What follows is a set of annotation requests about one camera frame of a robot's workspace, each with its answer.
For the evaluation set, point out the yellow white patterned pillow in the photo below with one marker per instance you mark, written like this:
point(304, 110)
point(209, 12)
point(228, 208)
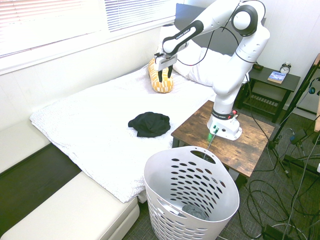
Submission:
point(163, 86)

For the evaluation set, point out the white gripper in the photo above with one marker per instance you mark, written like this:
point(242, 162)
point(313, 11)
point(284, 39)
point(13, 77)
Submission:
point(165, 62)

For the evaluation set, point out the black twin-bell alarm clock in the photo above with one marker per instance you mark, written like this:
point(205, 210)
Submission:
point(285, 69)

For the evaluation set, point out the blue cover book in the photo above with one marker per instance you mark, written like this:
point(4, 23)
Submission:
point(276, 77)

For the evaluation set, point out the light wooden furniture edge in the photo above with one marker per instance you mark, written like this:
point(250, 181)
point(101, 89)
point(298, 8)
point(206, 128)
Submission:
point(317, 117)

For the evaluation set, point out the rustic wooden side table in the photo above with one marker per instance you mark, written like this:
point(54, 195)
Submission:
point(240, 150)

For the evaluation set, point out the black slatted nightstand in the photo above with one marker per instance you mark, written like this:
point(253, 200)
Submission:
point(287, 82)

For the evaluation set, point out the wide white window blind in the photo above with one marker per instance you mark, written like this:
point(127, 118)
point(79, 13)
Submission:
point(50, 22)

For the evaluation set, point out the large cream bench cushion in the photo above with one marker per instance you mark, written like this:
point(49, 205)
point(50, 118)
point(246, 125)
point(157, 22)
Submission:
point(75, 212)

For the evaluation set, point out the black blue floor device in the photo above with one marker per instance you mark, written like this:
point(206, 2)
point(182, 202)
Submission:
point(298, 136)

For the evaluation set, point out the narrow white window blind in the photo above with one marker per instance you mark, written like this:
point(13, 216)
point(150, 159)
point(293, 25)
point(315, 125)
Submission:
point(140, 13)

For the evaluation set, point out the white bed pillow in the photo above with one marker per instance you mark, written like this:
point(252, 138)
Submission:
point(202, 67)

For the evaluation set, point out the white perforated laundry basket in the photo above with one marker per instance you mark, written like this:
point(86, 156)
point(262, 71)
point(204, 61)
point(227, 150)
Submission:
point(225, 200)

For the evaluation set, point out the black garment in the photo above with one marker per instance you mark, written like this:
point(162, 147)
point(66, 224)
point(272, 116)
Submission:
point(150, 125)

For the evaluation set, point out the small dark tray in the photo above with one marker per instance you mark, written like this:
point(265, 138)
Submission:
point(258, 67)

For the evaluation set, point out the black floor power box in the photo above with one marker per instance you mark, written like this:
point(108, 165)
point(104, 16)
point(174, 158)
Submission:
point(280, 232)

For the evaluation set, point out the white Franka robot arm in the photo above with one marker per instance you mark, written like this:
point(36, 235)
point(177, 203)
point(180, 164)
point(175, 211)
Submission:
point(225, 85)

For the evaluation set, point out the grey cloth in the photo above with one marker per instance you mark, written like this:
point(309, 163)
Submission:
point(196, 213)

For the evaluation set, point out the black light stand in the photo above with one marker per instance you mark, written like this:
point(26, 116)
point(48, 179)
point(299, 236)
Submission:
point(295, 105)

